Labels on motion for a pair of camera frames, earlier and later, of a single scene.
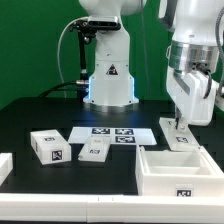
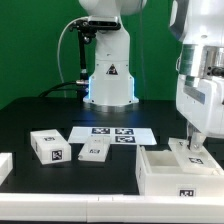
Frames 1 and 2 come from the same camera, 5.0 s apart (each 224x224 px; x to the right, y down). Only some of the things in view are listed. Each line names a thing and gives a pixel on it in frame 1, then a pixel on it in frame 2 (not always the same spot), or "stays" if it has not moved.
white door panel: x=179 y=138 → x=190 y=161
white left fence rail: x=6 y=165 stays
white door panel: x=95 y=149 stays
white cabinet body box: x=189 y=172 stays
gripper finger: x=177 y=122 → x=190 y=130
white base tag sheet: x=117 y=135 stays
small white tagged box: x=51 y=147 stays
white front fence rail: x=101 y=208 stays
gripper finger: x=182 y=127 → x=197 y=141
